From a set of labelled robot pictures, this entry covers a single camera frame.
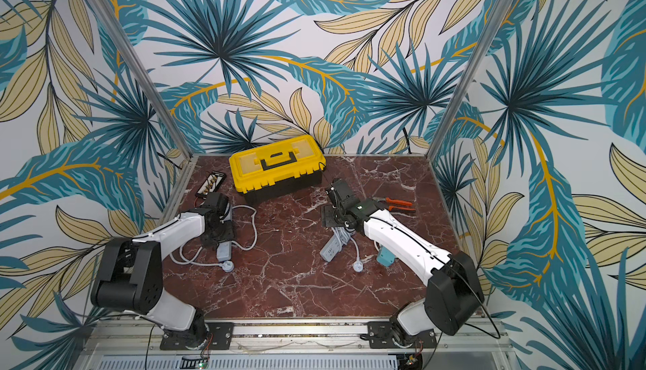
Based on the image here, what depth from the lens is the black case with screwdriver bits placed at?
1.07m

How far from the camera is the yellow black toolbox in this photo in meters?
0.92

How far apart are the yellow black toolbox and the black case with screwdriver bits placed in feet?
0.55

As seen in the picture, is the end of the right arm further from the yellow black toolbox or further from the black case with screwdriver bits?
the black case with screwdriver bits
